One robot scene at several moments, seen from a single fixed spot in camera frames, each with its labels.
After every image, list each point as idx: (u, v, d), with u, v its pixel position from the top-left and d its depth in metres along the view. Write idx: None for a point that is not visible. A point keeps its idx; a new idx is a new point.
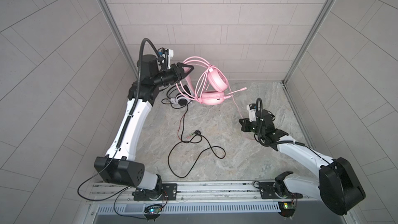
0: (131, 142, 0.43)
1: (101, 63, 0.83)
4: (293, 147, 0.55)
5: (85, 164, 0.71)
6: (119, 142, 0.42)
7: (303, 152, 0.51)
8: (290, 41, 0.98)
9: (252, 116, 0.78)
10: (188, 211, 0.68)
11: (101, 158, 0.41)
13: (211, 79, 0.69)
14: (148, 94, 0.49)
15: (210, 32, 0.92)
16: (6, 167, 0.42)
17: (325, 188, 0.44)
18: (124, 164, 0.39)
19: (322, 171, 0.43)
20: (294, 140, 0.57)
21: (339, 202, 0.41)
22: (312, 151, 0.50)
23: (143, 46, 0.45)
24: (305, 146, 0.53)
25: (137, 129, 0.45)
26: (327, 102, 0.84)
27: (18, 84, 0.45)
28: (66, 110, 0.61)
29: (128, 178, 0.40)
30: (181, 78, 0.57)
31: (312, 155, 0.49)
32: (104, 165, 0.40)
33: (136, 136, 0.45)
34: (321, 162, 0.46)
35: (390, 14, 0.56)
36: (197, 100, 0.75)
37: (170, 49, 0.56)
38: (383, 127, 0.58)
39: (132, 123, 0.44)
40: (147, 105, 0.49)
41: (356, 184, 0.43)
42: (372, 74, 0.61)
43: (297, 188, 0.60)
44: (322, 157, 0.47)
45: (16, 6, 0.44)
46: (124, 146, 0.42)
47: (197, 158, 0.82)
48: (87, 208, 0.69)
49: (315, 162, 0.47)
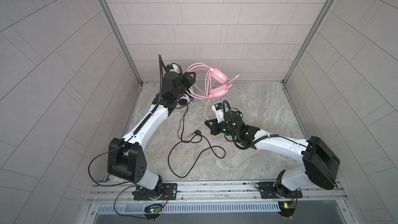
0: (145, 133, 0.48)
1: (100, 63, 0.83)
4: (269, 142, 0.55)
5: (85, 164, 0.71)
6: (137, 130, 0.48)
7: (282, 143, 0.51)
8: (289, 41, 0.98)
9: (220, 117, 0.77)
10: (188, 211, 0.68)
11: (116, 140, 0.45)
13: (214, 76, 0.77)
14: (168, 106, 0.58)
15: (210, 31, 0.92)
16: (6, 167, 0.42)
17: (311, 169, 0.45)
18: (134, 149, 0.43)
19: (305, 157, 0.44)
20: (269, 135, 0.57)
21: (327, 179, 0.43)
22: (288, 139, 0.51)
23: (161, 64, 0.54)
24: (280, 136, 0.54)
25: (152, 127, 0.51)
26: (327, 102, 0.84)
27: (18, 84, 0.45)
28: (67, 110, 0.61)
29: (131, 167, 0.42)
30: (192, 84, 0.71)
31: (289, 143, 0.50)
32: (117, 146, 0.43)
33: (150, 131, 0.50)
34: (300, 148, 0.47)
35: (391, 14, 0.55)
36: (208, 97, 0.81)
37: (174, 66, 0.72)
38: (383, 127, 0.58)
39: (151, 120, 0.52)
40: (166, 112, 0.57)
41: (330, 156, 0.47)
42: (373, 74, 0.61)
43: (295, 184, 0.60)
44: (298, 142, 0.49)
45: (15, 6, 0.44)
46: (139, 134, 0.47)
47: (197, 158, 0.82)
48: (87, 208, 0.69)
49: (295, 150, 0.48)
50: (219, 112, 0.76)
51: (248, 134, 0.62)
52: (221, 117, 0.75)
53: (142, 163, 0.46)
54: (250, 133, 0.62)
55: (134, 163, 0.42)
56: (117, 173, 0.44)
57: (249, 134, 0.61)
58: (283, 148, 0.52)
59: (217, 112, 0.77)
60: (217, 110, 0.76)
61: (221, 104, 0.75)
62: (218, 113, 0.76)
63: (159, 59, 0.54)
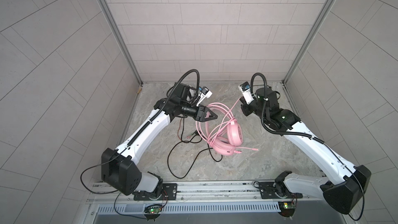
0: (140, 145, 0.44)
1: (100, 63, 0.83)
4: (310, 144, 0.46)
5: (85, 164, 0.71)
6: (131, 141, 0.45)
7: (324, 154, 0.43)
8: (290, 41, 0.98)
9: (249, 97, 0.65)
10: (188, 211, 0.68)
11: (110, 150, 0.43)
13: (228, 130, 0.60)
14: (171, 111, 0.53)
15: (210, 31, 0.92)
16: (6, 167, 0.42)
17: (340, 193, 0.41)
18: (126, 164, 0.40)
19: (346, 185, 0.38)
20: (313, 136, 0.47)
21: (345, 207, 0.41)
22: (333, 152, 0.43)
23: (187, 74, 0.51)
24: (324, 144, 0.45)
25: (149, 137, 0.47)
26: (327, 102, 0.84)
27: (18, 84, 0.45)
28: (67, 110, 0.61)
29: (123, 180, 0.40)
30: (199, 120, 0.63)
31: (333, 159, 0.42)
32: (109, 158, 0.41)
33: (146, 142, 0.47)
34: (343, 171, 0.40)
35: (391, 14, 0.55)
36: (207, 142, 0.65)
37: (209, 93, 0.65)
38: (383, 127, 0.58)
39: (148, 128, 0.48)
40: (166, 119, 0.52)
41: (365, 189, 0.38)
42: (372, 74, 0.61)
43: (298, 188, 0.60)
44: (344, 164, 0.41)
45: (15, 6, 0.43)
46: (133, 147, 0.44)
47: (196, 158, 0.82)
48: (87, 208, 0.69)
49: (336, 168, 0.41)
50: (246, 93, 0.69)
51: (284, 118, 0.51)
52: (249, 99, 0.65)
53: (135, 174, 0.43)
54: (287, 119, 0.51)
55: (126, 177, 0.40)
56: (111, 183, 0.43)
57: (285, 120, 0.51)
58: (322, 158, 0.44)
59: (243, 94, 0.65)
60: (243, 92, 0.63)
61: (247, 84, 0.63)
62: (246, 94, 0.67)
63: (196, 71, 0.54)
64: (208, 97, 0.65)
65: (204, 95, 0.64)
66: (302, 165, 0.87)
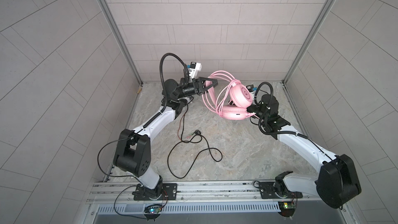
0: (154, 128, 0.51)
1: (100, 63, 0.83)
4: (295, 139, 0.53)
5: (85, 164, 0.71)
6: (147, 124, 0.51)
7: (306, 145, 0.50)
8: (290, 41, 0.98)
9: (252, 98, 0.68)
10: (188, 211, 0.68)
11: (126, 130, 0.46)
13: (231, 95, 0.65)
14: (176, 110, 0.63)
15: (210, 31, 0.92)
16: (6, 167, 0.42)
17: (324, 182, 0.44)
18: (143, 141, 0.45)
19: (324, 168, 0.42)
20: (297, 131, 0.55)
21: (335, 196, 0.42)
22: (314, 143, 0.49)
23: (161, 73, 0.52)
24: (308, 138, 0.52)
25: (159, 125, 0.53)
26: (327, 102, 0.84)
27: (18, 84, 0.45)
28: (67, 110, 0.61)
29: (138, 158, 0.44)
30: (198, 92, 0.63)
31: (314, 149, 0.48)
32: (127, 137, 0.45)
33: (159, 127, 0.54)
34: (324, 158, 0.44)
35: (391, 14, 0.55)
36: (217, 112, 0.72)
37: (198, 64, 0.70)
38: (383, 127, 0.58)
39: (159, 118, 0.55)
40: (173, 114, 0.61)
41: (354, 181, 0.43)
42: (372, 73, 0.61)
43: (297, 187, 0.59)
44: (325, 152, 0.46)
45: (15, 6, 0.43)
46: (148, 128, 0.50)
47: (196, 158, 0.82)
48: (87, 208, 0.69)
49: (317, 157, 0.46)
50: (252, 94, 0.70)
51: (276, 122, 0.61)
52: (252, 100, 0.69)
53: (147, 156, 0.47)
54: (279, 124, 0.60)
55: (141, 155, 0.44)
56: (122, 165, 0.46)
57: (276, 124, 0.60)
58: (306, 151, 0.50)
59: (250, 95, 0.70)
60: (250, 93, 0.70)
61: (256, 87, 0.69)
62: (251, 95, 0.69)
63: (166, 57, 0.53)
64: (199, 69, 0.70)
65: (194, 69, 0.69)
66: (302, 165, 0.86)
